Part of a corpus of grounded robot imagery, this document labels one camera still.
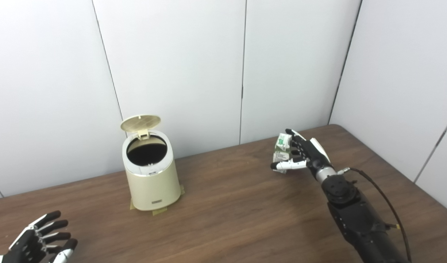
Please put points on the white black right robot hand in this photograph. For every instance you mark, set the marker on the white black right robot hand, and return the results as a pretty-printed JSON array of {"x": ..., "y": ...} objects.
[{"x": 312, "y": 155}]

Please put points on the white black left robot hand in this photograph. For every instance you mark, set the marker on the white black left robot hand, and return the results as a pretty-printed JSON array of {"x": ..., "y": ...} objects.
[{"x": 26, "y": 244}]

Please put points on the green white milk carton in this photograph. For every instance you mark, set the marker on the green white milk carton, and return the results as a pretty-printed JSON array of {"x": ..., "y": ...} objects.
[{"x": 282, "y": 144}]

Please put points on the cream-colored bin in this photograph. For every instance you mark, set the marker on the cream-colored bin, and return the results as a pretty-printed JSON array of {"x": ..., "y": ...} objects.
[{"x": 154, "y": 188}]

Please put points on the cream round bin lid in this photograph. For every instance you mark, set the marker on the cream round bin lid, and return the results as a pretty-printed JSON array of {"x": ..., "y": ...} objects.
[{"x": 140, "y": 123}]

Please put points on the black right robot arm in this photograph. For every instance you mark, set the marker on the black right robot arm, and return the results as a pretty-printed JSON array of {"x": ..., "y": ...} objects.
[{"x": 358, "y": 219}]

